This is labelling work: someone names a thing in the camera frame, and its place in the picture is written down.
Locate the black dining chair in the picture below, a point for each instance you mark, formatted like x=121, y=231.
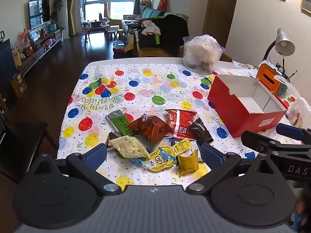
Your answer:
x=26, y=136

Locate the green snack packet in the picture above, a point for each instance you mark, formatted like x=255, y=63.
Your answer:
x=120, y=123

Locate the large window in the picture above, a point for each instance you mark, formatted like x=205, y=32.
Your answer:
x=109, y=0

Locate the potted plant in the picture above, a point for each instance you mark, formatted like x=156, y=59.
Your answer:
x=56, y=12

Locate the clear plastic bag of snacks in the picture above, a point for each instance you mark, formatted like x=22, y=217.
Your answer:
x=300, y=111

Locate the white printed paper packet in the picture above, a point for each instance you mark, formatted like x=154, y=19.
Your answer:
x=243, y=65

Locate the cream gold-print snack packet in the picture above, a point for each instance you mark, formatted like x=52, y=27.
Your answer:
x=128, y=146

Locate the orange green desk organizer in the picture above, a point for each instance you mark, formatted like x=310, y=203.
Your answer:
x=267, y=76

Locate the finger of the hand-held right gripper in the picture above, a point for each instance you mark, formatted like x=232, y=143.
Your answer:
x=289, y=131
x=257, y=142

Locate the wooden coffee table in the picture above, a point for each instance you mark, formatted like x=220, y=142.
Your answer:
x=94, y=28

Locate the grey television cabinet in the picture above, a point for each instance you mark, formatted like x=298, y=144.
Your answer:
x=41, y=49

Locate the yellow armchair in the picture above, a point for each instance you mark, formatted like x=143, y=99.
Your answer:
x=113, y=14

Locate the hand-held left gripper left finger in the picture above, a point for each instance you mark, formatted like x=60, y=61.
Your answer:
x=96, y=156

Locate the balloon print tablecloth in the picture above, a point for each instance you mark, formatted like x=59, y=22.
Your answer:
x=145, y=87

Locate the pink flower bouquet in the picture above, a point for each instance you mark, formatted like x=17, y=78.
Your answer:
x=25, y=36

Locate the wooden door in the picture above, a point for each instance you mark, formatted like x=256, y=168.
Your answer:
x=218, y=17

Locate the red gift bag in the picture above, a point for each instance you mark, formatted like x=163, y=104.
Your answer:
x=163, y=3

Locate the yellow cartoon snack packet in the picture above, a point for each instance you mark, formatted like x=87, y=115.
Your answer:
x=162, y=160

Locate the yellow curtain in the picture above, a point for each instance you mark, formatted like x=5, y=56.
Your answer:
x=72, y=7

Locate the black coat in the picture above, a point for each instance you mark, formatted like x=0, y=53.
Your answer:
x=170, y=34

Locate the silver desk lamp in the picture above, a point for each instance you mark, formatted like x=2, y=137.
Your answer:
x=284, y=42

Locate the white photo frame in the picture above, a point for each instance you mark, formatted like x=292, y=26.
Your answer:
x=35, y=35

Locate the light blue snack packet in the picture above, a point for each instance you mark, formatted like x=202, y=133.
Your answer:
x=138, y=161

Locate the white tower air conditioner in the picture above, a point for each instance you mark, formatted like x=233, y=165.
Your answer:
x=64, y=14

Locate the black cabinet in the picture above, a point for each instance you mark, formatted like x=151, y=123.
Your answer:
x=7, y=70

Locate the dark brown chocolate packet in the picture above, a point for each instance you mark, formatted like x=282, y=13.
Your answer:
x=200, y=131

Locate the beige garment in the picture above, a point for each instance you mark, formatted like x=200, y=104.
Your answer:
x=150, y=28

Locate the television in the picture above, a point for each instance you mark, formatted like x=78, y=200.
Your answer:
x=38, y=13

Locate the red blue toy car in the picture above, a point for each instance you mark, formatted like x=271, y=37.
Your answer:
x=119, y=46

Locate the teal sofa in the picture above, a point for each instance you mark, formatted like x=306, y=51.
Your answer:
x=151, y=12

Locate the mustard yellow snack packet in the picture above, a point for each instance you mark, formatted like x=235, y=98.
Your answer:
x=188, y=163

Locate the clear plastic tub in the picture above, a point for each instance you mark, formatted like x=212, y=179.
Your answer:
x=204, y=67

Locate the small round stool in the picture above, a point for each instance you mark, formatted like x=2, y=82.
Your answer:
x=120, y=33

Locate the brown paper bag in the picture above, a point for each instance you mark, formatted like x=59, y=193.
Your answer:
x=19, y=85

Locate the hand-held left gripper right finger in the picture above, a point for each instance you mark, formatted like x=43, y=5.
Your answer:
x=211, y=155

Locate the red snack packet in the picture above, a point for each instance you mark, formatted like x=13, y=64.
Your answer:
x=182, y=123

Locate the red cardboard box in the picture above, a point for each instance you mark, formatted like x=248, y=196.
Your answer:
x=230, y=111

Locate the small dark brown snack packet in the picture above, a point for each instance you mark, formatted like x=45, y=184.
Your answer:
x=113, y=136

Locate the red-brown foil snack packet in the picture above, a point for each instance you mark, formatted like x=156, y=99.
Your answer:
x=150, y=127

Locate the clear bag of puffed food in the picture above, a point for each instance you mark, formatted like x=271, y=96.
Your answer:
x=204, y=48

